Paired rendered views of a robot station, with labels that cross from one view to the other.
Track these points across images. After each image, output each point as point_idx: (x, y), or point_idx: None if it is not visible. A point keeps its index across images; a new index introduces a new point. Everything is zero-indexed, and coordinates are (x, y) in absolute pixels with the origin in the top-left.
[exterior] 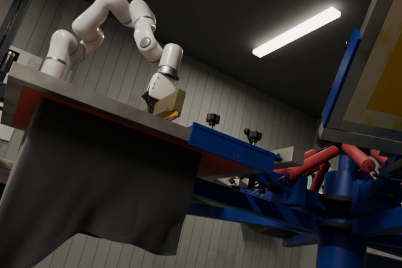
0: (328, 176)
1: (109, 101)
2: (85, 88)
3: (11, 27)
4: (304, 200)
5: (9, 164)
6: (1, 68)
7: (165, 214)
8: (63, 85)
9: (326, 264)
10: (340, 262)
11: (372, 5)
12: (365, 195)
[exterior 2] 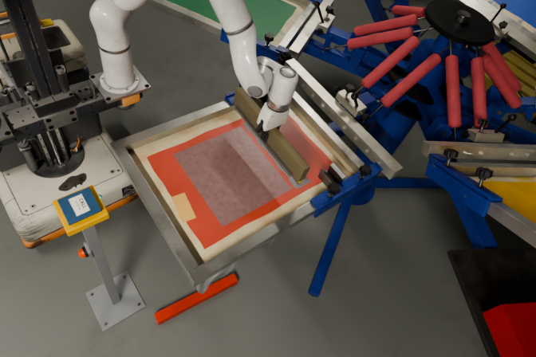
0: (421, 58)
1: (260, 244)
2: (243, 253)
3: (37, 45)
4: (389, 114)
5: (73, 54)
6: (62, 89)
7: None
8: (228, 264)
9: (391, 119)
10: (401, 122)
11: (510, 225)
12: (440, 132)
